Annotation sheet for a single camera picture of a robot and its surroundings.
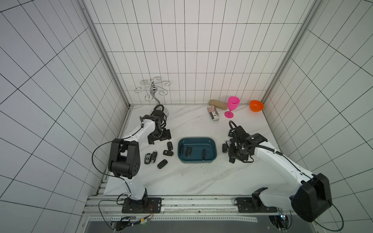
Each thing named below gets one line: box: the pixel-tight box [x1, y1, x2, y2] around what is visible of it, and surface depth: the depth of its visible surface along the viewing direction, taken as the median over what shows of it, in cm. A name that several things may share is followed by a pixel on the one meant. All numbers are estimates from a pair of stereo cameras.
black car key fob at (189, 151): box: [185, 146, 193, 157], surface depth 93 cm
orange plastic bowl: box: [249, 99, 265, 113], surface depth 116 cm
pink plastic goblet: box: [224, 96, 240, 119], surface depth 106 cm
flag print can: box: [207, 104, 221, 122], surface depth 112 cm
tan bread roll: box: [209, 99, 228, 110], surface depth 117 cm
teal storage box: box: [177, 136, 218, 164], surface depth 93 cm
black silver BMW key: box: [144, 152, 152, 165], surface depth 90 cm
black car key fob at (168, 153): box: [162, 149, 175, 157], surface depth 93 cm
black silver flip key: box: [151, 149, 158, 164], surface depth 91 cm
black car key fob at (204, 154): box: [202, 148, 206, 162], surface depth 91 cm
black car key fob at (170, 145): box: [167, 141, 174, 151], surface depth 97 cm
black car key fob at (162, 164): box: [156, 158, 169, 169], surface depth 89 cm
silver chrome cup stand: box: [134, 76, 172, 105], surface depth 92 cm
